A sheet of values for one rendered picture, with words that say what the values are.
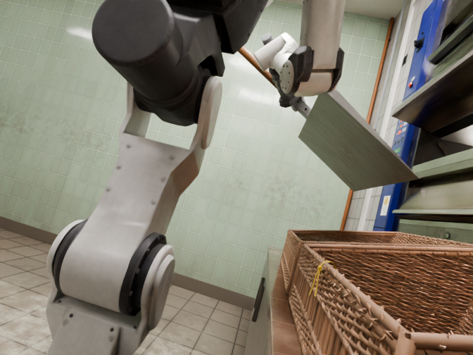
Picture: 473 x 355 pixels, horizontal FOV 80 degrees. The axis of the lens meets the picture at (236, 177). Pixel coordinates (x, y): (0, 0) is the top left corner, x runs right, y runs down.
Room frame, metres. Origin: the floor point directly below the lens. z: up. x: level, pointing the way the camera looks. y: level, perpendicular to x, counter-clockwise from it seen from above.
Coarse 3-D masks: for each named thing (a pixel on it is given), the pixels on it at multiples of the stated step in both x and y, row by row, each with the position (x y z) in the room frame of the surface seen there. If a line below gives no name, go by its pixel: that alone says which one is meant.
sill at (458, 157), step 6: (468, 150) 0.94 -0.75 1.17; (444, 156) 1.07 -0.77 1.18; (450, 156) 1.03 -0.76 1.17; (456, 156) 1.00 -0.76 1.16; (462, 156) 0.96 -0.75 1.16; (468, 156) 0.93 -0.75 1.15; (426, 162) 1.20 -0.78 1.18; (432, 162) 1.15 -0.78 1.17; (438, 162) 1.11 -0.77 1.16; (444, 162) 1.06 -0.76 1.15; (450, 162) 1.02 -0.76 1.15; (456, 162) 0.99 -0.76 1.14; (414, 168) 1.29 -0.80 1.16; (420, 168) 1.24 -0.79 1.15; (426, 168) 1.19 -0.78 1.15; (432, 168) 1.14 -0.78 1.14
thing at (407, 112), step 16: (464, 64) 0.83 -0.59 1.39; (448, 80) 0.92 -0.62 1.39; (464, 80) 0.89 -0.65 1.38; (416, 96) 1.10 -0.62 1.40; (432, 96) 1.05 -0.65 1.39; (448, 96) 1.00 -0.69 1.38; (464, 96) 0.97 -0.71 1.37; (400, 112) 1.26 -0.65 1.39; (416, 112) 1.20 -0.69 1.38; (432, 112) 1.14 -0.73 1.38; (448, 112) 1.09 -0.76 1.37; (464, 112) 1.05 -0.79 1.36; (432, 128) 1.26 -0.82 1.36
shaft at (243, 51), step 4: (244, 48) 1.07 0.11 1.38; (240, 52) 1.07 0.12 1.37; (244, 52) 1.06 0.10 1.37; (248, 52) 1.06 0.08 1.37; (244, 56) 1.07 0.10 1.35; (248, 56) 1.06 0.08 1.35; (252, 56) 1.06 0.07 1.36; (248, 60) 1.07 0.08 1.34; (252, 60) 1.06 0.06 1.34; (252, 64) 1.07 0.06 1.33; (256, 64) 1.06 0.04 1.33; (256, 68) 1.07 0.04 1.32; (260, 68) 1.05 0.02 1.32; (260, 72) 1.06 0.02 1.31; (264, 72) 1.05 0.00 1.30; (268, 72) 1.05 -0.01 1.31; (264, 76) 1.06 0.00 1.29; (268, 76) 1.05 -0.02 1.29; (268, 80) 1.06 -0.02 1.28; (272, 84) 1.06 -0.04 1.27; (276, 88) 1.06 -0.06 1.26
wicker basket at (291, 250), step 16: (288, 240) 1.20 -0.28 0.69; (304, 240) 1.32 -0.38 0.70; (336, 240) 1.30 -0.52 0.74; (352, 240) 1.29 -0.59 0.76; (368, 240) 1.28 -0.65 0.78; (384, 240) 1.27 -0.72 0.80; (400, 240) 1.20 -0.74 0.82; (416, 240) 1.07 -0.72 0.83; (432, 240) 0.96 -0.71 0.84; (448, 240) 0.89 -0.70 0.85; (288, 256) 1.04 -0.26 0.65; (288, 272) 0.89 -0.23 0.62; (288, 288) 0.80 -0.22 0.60
